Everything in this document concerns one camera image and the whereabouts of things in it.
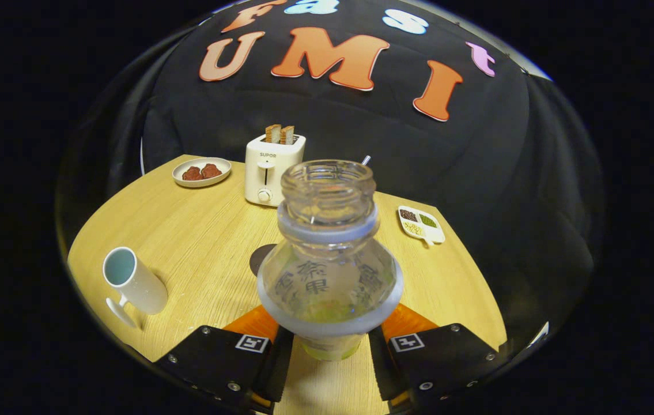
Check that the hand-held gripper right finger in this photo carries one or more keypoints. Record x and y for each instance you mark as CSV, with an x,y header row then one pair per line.
x,y
448,357

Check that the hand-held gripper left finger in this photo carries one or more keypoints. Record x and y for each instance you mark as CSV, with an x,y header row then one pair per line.
x,y
217,357

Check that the dark round coaster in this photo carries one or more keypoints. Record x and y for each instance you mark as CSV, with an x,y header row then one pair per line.
x,y
259,259

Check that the white cup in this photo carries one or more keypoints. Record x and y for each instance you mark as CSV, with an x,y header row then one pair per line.
x,y
139,282

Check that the clear plastic juice bottle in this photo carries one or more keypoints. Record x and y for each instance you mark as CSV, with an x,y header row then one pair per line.
x,y
326,276

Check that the wooden table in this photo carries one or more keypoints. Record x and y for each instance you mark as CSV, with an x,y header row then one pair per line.
x,y
200,230

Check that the white divided bean dish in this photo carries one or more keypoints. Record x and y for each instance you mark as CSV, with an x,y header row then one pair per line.
x,y
420,226

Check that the white round plate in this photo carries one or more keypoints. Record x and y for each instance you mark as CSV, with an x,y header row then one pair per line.
x,y
203,180

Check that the white toaster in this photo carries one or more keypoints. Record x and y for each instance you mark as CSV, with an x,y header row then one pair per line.
x,y
272,167

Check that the black backdrop cloth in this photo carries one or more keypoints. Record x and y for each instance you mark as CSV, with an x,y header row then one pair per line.
x,y
448,150

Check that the toast slice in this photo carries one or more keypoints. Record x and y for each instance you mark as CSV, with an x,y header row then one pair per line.
x,y
272,134
287,135

